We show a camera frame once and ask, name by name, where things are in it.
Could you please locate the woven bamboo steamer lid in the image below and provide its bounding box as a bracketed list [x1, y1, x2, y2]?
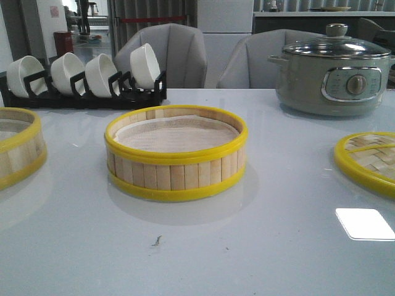
[334, 131, 394, 199]

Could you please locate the bamboo steamer tier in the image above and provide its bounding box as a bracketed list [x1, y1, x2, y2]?
[104, 105, 248, 202]
[1, 107, 48, 189]

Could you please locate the white steamer liner cloth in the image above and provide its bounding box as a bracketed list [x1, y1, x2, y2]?
[115, 115, 239, 153]

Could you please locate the black bowl rack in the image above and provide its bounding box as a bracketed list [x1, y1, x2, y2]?
[1, 70, 167, 110]

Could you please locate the white bowl rightmost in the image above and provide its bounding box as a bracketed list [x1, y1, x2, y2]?
[130, 43, 160, 89]

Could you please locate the white bowl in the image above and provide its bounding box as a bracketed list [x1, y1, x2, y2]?
[130, 43, 160, 89]
[6, 55, 44, 98]
[85, 54, 117, 98]
[51, 52, 85, 96]

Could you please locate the grey chair right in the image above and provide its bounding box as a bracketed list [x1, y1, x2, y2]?
[217, 29, 320, 89]

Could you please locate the grey chair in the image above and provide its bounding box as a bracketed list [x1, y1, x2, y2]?
[114, 23, 207, 89]
[217, 29, 320, 89]

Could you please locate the grey chair left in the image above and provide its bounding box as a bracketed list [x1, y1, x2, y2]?
[114, 23, 207, 89]

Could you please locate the white cabinet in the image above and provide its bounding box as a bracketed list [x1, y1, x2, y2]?
[197, 1, 254, 88]

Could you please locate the green electric cooking pot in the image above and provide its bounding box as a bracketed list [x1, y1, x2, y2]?
[268, 53, 394, 117]

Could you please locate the red bin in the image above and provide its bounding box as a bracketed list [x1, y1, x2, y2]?
[53, 31, 73, 57]

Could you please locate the glass pot lid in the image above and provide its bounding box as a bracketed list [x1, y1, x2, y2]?
[283, 23, 391, 59]

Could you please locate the white bowl far left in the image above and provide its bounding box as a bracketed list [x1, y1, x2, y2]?
[6, 55, 44, 98]

